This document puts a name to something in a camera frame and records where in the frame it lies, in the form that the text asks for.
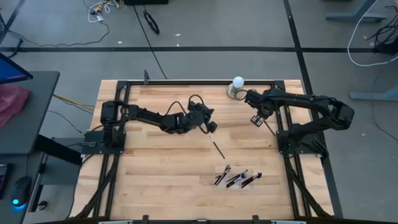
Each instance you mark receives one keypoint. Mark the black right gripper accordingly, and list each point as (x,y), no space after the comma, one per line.
(265,110)

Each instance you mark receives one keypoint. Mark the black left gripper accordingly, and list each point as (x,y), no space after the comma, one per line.
(199,116)

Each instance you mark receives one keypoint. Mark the thin black makeup brush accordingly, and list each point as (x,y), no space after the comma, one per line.
(270,128)
(217,147)
(219,180)
(239,175)

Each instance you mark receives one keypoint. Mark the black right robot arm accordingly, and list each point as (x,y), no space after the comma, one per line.
(311,101)

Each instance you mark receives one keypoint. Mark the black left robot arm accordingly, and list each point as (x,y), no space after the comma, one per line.
(146,115)

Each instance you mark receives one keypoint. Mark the bulb lamp with wooden base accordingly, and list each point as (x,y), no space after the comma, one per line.
(235,90)

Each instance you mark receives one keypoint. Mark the clear acrylic organizer container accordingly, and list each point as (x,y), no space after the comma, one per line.
(217,186)

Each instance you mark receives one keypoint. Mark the black box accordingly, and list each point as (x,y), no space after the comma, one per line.
(146,2)

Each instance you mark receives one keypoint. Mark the black desk beam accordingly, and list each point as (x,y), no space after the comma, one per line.
(59,152)

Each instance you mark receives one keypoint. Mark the grey side desk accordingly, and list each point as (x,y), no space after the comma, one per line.
(34,118)

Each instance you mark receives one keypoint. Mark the black caster wheel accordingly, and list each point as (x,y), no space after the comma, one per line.
(42,205)

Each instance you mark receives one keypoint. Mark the pink cloth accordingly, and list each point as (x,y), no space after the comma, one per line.
(11,102)

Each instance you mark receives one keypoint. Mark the black computer mouse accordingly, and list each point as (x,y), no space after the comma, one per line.
(21,189)

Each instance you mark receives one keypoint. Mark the monitor with blue screen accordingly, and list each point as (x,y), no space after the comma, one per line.
(9,71)

